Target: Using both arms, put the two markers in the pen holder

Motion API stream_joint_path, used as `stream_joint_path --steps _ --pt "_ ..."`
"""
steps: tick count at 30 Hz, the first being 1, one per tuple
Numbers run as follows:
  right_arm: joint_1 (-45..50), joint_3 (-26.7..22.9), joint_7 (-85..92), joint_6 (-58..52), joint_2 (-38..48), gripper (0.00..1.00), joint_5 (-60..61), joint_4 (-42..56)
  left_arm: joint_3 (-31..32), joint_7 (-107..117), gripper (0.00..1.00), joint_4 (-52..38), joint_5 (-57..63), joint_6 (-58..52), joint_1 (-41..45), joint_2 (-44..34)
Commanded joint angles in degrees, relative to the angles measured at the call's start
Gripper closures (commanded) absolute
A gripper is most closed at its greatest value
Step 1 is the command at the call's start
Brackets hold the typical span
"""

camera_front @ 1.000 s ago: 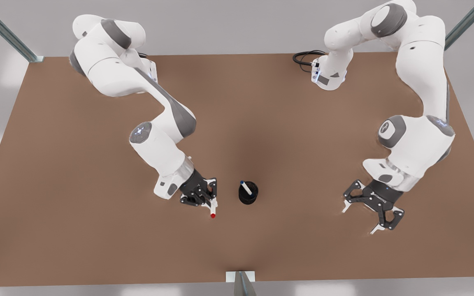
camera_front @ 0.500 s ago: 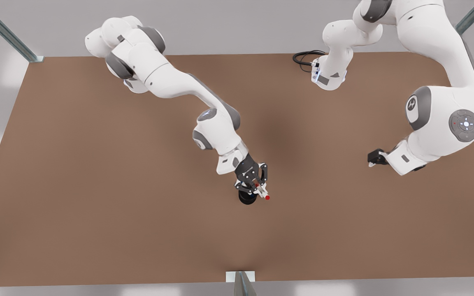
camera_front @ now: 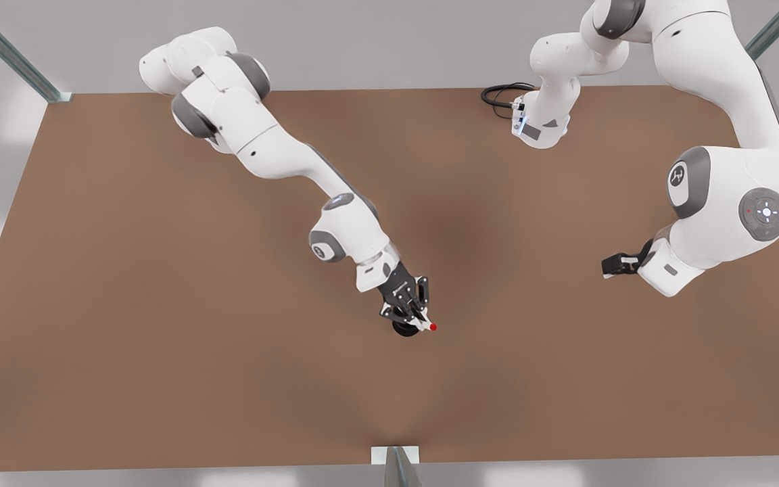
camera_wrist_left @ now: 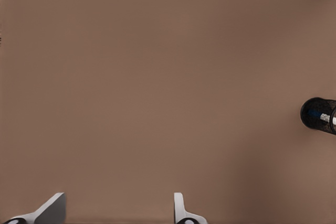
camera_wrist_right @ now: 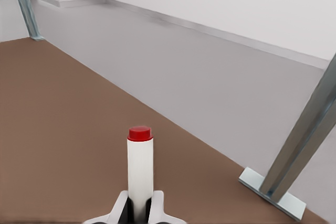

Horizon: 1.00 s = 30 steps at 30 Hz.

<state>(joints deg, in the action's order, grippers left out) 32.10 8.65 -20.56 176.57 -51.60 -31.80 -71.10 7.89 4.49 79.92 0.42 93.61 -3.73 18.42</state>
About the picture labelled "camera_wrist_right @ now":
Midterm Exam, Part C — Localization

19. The white marker with red cap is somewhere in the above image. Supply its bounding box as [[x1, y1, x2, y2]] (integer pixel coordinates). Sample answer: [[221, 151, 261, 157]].
[[127, 125, 154, 224]]

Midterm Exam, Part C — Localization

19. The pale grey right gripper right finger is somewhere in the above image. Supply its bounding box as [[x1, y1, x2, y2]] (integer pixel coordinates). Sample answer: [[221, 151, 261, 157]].
[[147, 189, 187, 224]]

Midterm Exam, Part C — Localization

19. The silver frame post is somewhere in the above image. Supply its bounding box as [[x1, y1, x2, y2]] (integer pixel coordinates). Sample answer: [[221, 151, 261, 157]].
[[8, 0, 43, 41], [238, 54, 336, 221]]

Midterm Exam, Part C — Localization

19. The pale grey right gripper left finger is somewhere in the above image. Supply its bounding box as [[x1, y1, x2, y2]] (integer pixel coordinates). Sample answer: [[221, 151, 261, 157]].
[[84, 190, 130, 224]]

